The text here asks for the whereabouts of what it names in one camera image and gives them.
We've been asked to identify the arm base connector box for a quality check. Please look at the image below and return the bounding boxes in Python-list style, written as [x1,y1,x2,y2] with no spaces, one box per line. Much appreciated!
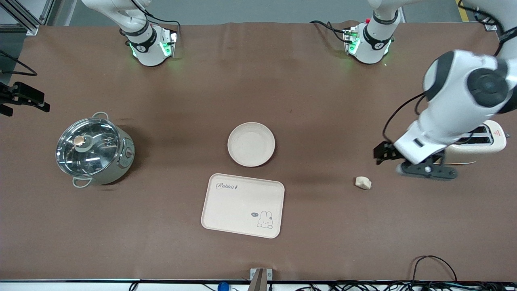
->
[343,27,361,56]
[159,27,178,58]

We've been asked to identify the beige round plate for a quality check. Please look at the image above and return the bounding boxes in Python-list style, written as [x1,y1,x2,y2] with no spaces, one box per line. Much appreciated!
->
[227,122,276,168]

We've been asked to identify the beige rabbit print tray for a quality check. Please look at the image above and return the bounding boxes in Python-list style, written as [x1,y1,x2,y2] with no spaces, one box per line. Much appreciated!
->
[201,173,286,239]

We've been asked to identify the cream two-slot toaster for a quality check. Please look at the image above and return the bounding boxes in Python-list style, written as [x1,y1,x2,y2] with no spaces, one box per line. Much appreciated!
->
[443,119,508,165]

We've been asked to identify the glass pot lid gold knob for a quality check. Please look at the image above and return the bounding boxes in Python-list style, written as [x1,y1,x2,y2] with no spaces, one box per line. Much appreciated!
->
[56,118,122,178]

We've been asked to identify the brown table mat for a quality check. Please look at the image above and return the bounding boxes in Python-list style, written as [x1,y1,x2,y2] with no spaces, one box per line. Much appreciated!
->
[0,20,517,282]

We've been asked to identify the black looped cable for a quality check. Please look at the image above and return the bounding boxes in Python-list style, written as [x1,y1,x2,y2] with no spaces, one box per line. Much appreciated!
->
[410,255,459,283]

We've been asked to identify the steel pot grey handles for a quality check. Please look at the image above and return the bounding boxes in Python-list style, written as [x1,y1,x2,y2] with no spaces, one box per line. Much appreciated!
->
[55,112,136,189]

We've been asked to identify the black cable bundle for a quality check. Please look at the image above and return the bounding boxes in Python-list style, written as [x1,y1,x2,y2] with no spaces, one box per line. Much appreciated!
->
[294,280,517,291]

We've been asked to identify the black left base cable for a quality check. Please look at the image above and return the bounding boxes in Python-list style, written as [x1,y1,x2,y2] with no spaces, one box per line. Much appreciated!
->
[310,20,349,43]

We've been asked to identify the black base cable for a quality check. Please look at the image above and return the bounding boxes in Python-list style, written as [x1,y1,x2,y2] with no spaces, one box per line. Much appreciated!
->
[310,20,349,43]
[132,0,181,38]

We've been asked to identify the black right base cable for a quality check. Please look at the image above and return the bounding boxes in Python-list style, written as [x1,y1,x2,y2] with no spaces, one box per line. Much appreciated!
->
[132,0,181,38]

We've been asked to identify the grey metal table bracket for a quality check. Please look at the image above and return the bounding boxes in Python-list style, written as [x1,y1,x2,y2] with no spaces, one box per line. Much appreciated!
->
[249,268,273,291]

